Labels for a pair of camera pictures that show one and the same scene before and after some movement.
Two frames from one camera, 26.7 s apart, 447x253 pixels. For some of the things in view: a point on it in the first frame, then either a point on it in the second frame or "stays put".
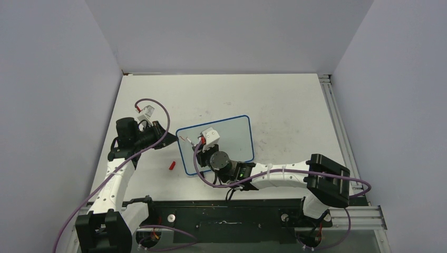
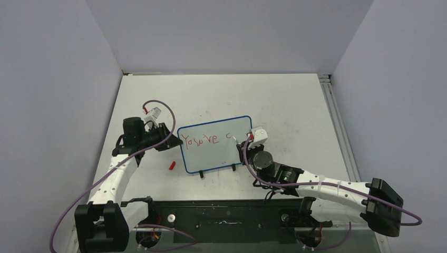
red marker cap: [172, 166] stays put
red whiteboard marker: [191, 142] to [236, 140]
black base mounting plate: [234, 220] stays put
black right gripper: [202, 155] to [241, 147]
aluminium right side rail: [342, 134] stays put
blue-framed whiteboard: [235, 138] stays put
